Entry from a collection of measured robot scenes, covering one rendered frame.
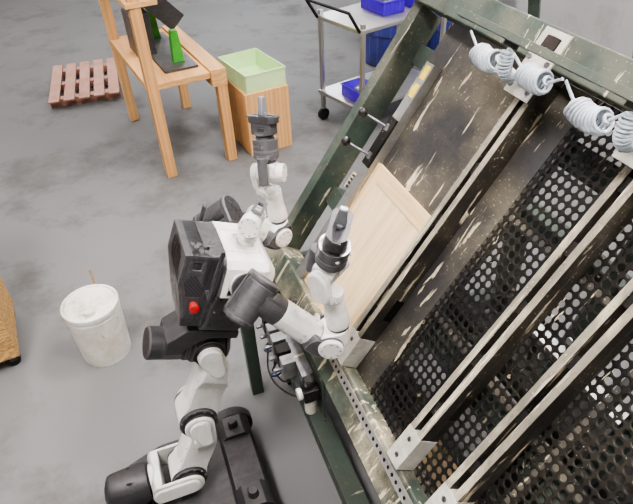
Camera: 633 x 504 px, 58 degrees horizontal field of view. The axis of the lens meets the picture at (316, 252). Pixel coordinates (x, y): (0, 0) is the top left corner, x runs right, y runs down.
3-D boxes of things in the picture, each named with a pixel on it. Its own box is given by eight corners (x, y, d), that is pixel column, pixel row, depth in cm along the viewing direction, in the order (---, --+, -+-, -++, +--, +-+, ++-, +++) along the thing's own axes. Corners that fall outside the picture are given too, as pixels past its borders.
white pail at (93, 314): (80, 335, 336) (54, 275, 306) (132, 322, 342) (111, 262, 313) (80, 375, 312) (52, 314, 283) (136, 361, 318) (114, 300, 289)
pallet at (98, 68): (121, 101, 598) (119, 92, 592) (47, 112, 584) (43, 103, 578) (121, 64, 683) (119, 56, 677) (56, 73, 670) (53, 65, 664)
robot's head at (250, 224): (233, 239, 173) (241, 214, 169) (241, 225, 182) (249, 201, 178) (253, 247, 173) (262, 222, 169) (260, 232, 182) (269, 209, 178)
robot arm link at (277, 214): (290, 196, 206) (298, 236, 220) (273, 185, 213) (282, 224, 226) (267, 211, 202) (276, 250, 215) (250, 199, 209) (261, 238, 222)
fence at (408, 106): (303, 273, 237) (295, 271, 235) (434, 65, 201) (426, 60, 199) (307, 280, 233) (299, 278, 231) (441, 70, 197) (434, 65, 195)
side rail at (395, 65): (295, 242, 259) (275, 236, 253) (435, 14, 217) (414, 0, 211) (300, 250, 254) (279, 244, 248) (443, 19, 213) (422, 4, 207)
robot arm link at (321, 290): (323, 278, 151) (330, 314, 160) (342, 259, 156) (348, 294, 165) (304, 271, 155) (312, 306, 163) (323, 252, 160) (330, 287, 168)
